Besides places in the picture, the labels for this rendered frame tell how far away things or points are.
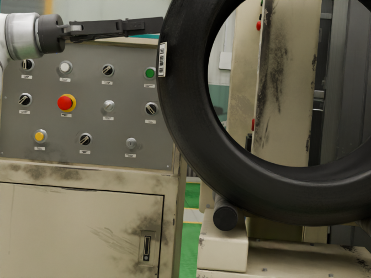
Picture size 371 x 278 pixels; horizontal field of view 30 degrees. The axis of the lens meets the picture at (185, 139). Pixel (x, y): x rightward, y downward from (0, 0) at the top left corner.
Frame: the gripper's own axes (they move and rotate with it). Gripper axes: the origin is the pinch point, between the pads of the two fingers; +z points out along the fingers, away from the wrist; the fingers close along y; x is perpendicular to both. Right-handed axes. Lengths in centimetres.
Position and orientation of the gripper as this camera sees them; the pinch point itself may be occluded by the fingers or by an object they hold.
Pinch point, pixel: (145, 26)
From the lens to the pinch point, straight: 134.9
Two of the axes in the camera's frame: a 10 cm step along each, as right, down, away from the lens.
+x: 0.7, 10.0, 0.5
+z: 10.0, -0.7, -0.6
